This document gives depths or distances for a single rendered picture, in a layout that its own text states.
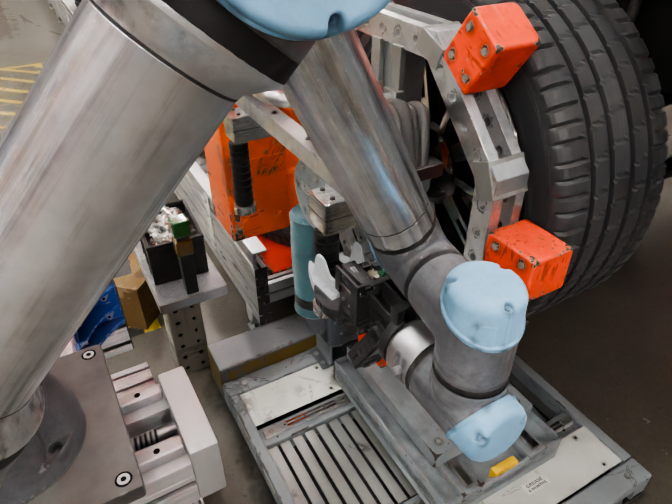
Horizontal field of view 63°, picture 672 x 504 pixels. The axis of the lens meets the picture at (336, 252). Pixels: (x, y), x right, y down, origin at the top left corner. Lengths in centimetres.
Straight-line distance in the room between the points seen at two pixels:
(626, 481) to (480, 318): 117
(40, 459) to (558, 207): 68
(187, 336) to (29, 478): 115
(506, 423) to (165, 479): 37
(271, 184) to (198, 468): 84
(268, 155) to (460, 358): 92
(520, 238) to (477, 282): 31
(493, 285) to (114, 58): 35
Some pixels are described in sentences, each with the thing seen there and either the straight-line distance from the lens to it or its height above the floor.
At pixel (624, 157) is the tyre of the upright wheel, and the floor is 97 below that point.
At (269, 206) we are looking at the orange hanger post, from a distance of 140.
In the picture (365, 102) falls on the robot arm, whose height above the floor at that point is 115.
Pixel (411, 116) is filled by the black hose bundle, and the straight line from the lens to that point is 75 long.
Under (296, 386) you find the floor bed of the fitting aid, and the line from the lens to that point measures 163.
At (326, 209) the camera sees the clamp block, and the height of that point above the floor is 94.
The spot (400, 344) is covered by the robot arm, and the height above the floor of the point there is 88.
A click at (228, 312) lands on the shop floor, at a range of 201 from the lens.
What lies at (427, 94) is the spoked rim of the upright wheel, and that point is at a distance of 102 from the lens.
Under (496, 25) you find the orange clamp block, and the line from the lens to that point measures 76.
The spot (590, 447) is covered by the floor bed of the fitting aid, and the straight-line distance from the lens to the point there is 164.
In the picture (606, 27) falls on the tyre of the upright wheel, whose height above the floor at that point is 112.
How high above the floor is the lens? 131
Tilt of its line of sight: 35 degrees down
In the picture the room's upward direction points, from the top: straight up
